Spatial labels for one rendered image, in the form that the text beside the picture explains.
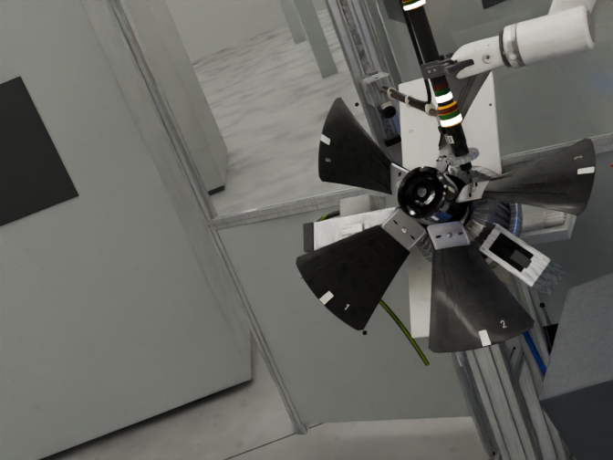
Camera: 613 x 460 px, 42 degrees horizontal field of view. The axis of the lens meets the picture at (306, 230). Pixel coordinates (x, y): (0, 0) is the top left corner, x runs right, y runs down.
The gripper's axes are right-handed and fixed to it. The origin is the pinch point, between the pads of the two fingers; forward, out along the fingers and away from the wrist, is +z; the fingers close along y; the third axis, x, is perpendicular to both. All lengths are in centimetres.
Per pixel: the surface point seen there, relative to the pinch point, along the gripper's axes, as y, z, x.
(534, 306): 54, 10, -89
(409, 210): -7.8, 11.9, -27.6
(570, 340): -72, -32, -23
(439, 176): -3.8, 4.6, -22.5
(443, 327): -23, 6, -48
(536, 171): 1.8, -14.4, -27.3
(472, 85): 10.9, -3.3, -8.2
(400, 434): 68, 78, -148
